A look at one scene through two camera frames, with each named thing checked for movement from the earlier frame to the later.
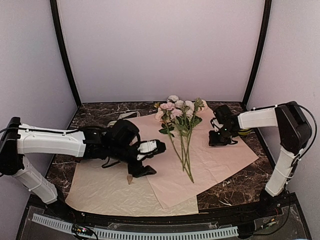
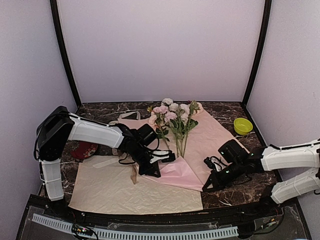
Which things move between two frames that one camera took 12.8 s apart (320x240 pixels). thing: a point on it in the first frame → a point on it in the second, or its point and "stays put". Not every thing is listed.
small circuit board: (82, 229) stays put
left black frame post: (57, 30) stays put
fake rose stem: (198, 104) → (195, 108)
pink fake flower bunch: (172, 126) → (160, 117)
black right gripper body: (222, 138) → (225, 179)
